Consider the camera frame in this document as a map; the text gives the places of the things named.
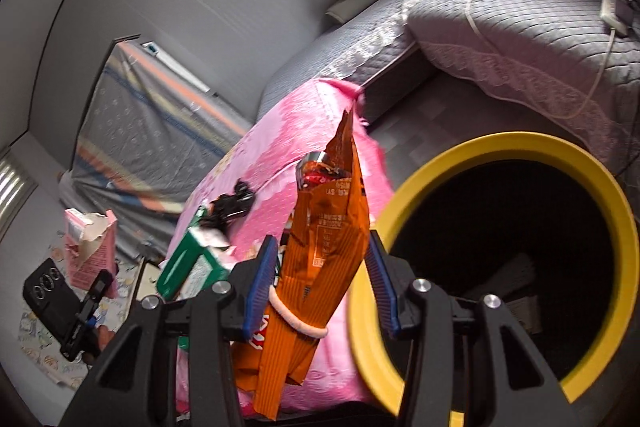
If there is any pink white carton box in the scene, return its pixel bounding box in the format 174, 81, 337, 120
64, 208, 117, 291

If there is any orange snack bag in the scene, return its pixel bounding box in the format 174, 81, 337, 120
231, 112, 370, 419

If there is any black plastic bag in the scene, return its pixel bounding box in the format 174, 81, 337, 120
198, 179, 255, 234

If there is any yellow rimmed trash bin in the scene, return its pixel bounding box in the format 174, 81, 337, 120
348, 131, 639, 426

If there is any white low cabinet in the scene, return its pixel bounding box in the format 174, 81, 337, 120
130, 259, 162, 309

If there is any green tissue pack middle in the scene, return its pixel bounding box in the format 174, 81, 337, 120
156, 227, 235, 301

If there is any small green white pack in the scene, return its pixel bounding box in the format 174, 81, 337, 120
188, 205, 208, 228

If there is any striped grey mattress leaning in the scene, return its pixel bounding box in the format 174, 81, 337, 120
58, 40, 251, 259

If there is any grey flat pillow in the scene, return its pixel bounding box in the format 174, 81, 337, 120
326, 0, 378, 25

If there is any grey quilted sofa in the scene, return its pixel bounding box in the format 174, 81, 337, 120
258, 0, 639, 174

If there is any white power adapter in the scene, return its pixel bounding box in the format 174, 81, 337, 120
600, 0, 634, 37

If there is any black smartphone on mount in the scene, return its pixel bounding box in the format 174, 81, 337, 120
22, 258, 80, 343

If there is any wall vent grille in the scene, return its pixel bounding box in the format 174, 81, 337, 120
0, 147, 38, 239

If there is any white adapter cable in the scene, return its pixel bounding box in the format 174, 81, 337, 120
437, 0, 618, 122

